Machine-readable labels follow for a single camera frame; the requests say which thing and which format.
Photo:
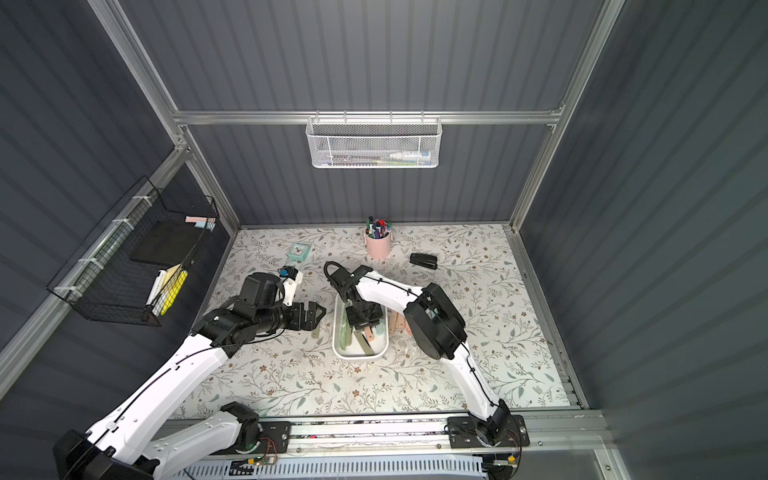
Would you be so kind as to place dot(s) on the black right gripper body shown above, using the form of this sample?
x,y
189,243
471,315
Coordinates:
x,y
362,309

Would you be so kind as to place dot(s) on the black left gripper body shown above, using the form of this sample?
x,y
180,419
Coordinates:
x,y
303,315

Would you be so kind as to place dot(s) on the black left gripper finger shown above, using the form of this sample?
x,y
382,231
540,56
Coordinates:
x,y
316,310
315,329

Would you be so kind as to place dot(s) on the green sheathed fruit knife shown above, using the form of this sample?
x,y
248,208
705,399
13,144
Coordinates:
x,y
344,333

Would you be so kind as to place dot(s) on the white oval storage box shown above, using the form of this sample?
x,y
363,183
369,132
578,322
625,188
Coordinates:
x,y
353,351

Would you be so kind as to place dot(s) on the olive green fruit knife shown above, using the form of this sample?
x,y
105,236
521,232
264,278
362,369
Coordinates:
x,y
364,344

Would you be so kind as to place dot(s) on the pink folding fruit knife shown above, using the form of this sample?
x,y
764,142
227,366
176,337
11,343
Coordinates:
x,y
408,327

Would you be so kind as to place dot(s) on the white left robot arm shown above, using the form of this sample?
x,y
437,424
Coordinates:
x,y
124,445

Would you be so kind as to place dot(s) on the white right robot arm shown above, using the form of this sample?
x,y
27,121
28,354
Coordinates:
x,y
438,329

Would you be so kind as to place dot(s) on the small teal box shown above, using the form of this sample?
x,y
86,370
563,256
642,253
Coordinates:
x,y
299,252

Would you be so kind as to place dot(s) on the pink pen cup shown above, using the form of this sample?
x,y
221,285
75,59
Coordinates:
x,y
379,248

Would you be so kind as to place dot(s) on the black stapler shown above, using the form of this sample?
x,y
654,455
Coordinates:
x,y
428,261

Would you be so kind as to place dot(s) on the yellow notepad in basket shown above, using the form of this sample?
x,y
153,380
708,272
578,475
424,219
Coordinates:
x,y
166,287

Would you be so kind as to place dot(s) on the black notebook in basket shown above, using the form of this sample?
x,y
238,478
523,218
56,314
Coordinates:
x,y
168,243

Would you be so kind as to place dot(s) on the white tube in basket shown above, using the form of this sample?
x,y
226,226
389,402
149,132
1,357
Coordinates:
x,y
411,158

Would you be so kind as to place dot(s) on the white wire wall basket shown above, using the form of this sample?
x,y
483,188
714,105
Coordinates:
x,y
367,145

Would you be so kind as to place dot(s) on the black wire side basket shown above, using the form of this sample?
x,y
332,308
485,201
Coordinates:
x,y
136,269

